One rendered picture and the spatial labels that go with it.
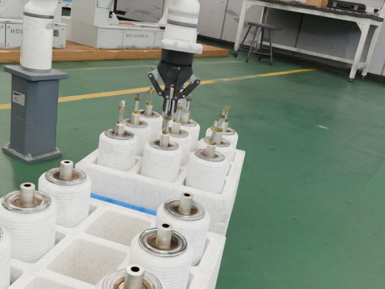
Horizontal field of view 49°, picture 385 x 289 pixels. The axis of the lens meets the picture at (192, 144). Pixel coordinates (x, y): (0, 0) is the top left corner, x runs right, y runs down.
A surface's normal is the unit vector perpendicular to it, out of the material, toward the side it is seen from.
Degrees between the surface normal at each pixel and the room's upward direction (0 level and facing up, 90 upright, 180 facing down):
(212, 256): 0
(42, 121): 90
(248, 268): 0
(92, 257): 90
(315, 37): 90
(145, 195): 90
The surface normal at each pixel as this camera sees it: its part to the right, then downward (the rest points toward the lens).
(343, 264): 0.16, -0.93
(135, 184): -0.21, 0.29
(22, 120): -0.55, 0.18
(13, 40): 0.81, 0.31
